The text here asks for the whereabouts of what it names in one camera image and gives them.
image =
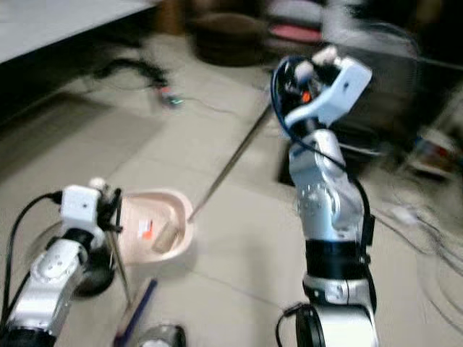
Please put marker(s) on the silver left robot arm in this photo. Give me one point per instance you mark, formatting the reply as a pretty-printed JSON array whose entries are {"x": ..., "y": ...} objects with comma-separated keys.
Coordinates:
[{"x": 52, "y": 278}]

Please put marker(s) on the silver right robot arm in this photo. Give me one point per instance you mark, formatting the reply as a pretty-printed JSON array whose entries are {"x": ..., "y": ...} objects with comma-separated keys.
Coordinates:
[{"x": 331, "y": 210}]

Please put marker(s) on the pink plastic dustpan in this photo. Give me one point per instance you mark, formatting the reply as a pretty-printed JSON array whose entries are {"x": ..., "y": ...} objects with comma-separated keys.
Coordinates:
[{"x": 168, "y": 217}]

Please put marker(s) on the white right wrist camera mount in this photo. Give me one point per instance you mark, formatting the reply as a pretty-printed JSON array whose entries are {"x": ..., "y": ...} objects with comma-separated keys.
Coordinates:
[{"x": 336, "y": 90}]

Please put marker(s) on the small device with green light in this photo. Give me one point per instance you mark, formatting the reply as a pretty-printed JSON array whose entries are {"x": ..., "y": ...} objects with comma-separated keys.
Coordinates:
[{"x": 171, "y": 97}]

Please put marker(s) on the small orange scrap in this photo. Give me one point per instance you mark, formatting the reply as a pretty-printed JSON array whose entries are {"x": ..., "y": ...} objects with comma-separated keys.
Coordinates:
[{"x": 147, "y": 233}]

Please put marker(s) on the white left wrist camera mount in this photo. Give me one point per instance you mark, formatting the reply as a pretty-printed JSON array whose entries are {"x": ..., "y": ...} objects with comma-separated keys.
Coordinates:
[{"x": 81, "y": 206}]

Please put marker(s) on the brown round pouffe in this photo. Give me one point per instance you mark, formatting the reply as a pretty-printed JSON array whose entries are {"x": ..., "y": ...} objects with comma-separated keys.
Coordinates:
[{"x": 228, "y": 40}]

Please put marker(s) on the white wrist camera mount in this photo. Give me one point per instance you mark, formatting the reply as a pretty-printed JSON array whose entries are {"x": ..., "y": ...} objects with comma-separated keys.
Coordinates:
[
  {"x": 81, "y": 206},
  {"x": 336, "y": 90}
]

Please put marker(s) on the colourful printed box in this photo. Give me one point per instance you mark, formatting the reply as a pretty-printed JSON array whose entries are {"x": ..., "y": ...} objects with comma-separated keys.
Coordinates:
[{"x": 438, "y": 153}]

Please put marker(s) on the pink cushion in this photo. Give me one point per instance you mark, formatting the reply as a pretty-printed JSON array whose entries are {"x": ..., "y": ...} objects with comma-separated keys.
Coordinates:
[{"x": 295, "y": 33}]

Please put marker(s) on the brown wooden furniture leg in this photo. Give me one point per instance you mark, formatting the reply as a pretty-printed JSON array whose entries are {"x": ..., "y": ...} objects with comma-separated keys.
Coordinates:
[{"x": 170, "y": 16}]

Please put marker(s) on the white table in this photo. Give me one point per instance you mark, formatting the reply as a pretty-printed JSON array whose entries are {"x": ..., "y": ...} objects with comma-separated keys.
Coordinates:
[{"x": 58, "y": 25}]

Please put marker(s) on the black floor mat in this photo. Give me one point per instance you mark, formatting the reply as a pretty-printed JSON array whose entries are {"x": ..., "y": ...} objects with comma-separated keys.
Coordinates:
[{"x": 285, "y": 168}]

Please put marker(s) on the tan cylinder piece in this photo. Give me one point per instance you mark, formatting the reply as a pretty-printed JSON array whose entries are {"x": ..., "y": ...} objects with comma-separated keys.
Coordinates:
[{"x": 165, "y": 237}]

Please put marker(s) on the long metal broom stick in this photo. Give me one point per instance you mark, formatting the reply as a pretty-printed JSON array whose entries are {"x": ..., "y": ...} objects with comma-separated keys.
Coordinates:
[{"x": 231, "y": 165}]

